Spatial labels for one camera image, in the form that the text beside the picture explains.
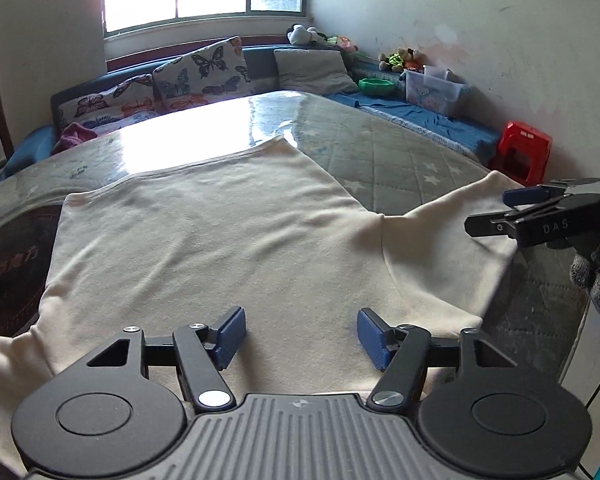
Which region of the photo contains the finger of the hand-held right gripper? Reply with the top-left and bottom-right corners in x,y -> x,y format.
502,178 -> 600,209
464,194 -> 600,250

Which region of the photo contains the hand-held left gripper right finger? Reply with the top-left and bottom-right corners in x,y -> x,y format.
357,308 -> 520,413

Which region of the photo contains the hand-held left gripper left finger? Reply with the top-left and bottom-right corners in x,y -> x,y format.
86,306 -> 247,414

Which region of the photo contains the cream shirt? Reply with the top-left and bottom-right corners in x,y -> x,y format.
0,135 -> 526,480

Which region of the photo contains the person's right hand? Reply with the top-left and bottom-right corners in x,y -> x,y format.
569,241 -> 600,318

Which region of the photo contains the red plastic stool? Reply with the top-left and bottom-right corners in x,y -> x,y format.
488,120 -> 554,187

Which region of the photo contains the blue bedsheet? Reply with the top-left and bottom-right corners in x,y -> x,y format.
324,90 -> 502,162

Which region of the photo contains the clear plastic storage box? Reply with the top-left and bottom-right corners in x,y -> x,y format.
403,64 -> 470,118

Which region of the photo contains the green bowl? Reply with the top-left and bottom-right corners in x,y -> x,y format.
358,77 -> 397,99

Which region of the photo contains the brown plush bear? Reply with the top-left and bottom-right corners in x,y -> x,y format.
378,47 -> 425,74

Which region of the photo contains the dark printed mat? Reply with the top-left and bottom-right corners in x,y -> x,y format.
0,203 -> 64,337

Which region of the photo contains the grey pillow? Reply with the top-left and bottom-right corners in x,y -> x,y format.
273,48 -> 361,96

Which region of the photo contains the pink cloth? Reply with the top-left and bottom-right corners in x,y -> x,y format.
52,122 -> 99,155

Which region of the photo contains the flat butterfly print pillow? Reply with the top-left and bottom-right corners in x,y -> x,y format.
57,74 -> 162,130

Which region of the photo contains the large butterfly print pillow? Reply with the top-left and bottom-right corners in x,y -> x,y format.
152,36 -> 254,112

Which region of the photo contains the white plush toy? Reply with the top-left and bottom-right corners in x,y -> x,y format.
286,24 -> 327,47

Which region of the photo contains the blue sofa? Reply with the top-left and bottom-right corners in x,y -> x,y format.
2,44 -> 293,177

